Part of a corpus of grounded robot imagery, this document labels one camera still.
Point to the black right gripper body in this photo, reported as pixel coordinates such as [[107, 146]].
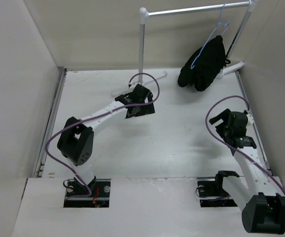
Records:
[[223, 130]]

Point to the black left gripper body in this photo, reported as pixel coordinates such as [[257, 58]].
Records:
[[143, 110]]

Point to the black trousers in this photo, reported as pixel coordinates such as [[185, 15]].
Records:
[[204, 65]]

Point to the light blue clothes hanger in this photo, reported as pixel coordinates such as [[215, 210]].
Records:
[[219, 22]]

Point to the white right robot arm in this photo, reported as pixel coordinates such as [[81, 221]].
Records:
[[262, 207]]

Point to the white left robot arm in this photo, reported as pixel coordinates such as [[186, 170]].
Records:
[[76, 143]]

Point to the white metal clothes rack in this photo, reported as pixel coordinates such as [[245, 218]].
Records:
[[189, 37]]

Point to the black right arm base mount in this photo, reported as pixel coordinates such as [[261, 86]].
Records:
[[212, 196]]

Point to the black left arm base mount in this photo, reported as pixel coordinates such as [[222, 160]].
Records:
[[77, 196]]

